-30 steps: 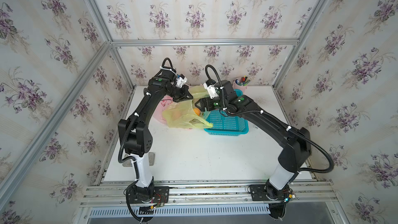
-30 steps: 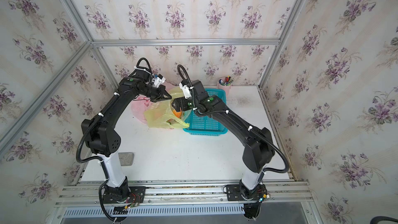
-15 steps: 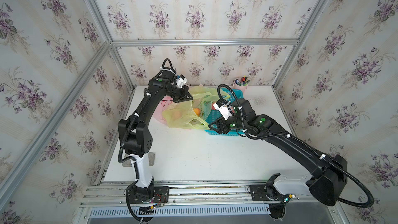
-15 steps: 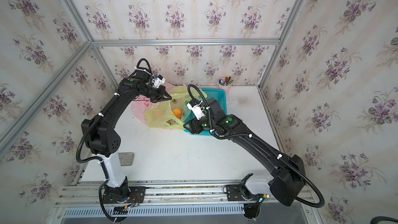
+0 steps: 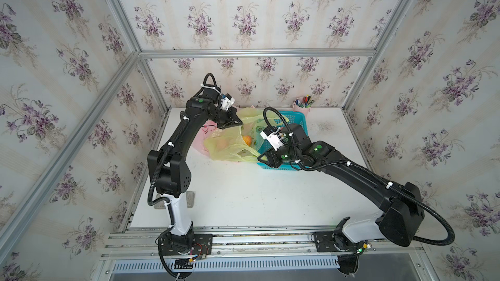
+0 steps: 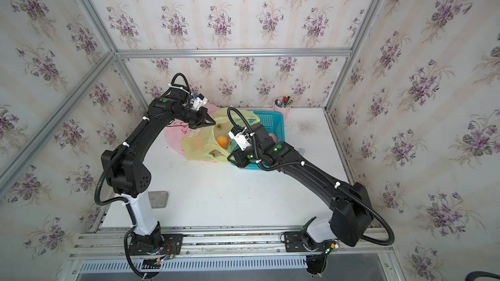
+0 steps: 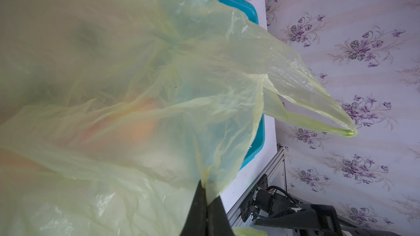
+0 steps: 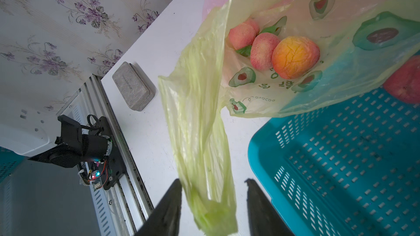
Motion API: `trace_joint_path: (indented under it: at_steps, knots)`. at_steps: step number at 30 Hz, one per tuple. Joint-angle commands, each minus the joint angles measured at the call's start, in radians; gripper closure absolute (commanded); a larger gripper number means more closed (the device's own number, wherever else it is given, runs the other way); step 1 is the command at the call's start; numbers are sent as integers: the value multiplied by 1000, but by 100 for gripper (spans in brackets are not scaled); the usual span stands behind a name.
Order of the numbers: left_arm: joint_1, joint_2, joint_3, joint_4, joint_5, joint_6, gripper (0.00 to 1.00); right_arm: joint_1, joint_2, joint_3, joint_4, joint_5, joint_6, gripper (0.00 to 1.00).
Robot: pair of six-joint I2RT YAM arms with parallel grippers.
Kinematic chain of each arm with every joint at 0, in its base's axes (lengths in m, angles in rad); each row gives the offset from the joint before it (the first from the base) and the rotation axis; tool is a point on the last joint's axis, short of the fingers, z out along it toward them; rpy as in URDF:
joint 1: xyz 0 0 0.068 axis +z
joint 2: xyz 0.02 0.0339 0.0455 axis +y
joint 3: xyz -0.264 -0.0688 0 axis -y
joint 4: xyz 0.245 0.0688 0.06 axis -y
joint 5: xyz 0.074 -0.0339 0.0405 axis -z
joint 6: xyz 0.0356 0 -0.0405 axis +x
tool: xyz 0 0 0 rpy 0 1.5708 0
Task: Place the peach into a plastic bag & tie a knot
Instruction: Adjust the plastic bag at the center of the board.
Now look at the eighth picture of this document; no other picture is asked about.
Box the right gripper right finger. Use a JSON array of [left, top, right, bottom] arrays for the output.
[[246, 179, 294, 236]]

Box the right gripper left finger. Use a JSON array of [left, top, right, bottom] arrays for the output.
[[135, 179, 182, 236]]

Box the pink peach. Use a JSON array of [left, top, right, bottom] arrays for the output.
[[228, 19, 260, 50]]

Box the yellow-green plastic bag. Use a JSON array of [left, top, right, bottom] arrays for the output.
[[159, 0, 420, 235]]

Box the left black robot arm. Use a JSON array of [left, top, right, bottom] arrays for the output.
[[30, 114, 114, 168]]

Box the teal plastic basket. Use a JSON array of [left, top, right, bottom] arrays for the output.
[[248, 88, 420, 236]]

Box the grey eraser block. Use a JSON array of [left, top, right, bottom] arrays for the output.
[[112, 62, 156, 111]]

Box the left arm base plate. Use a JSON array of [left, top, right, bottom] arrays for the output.
[[77, 114, 126, 191]]

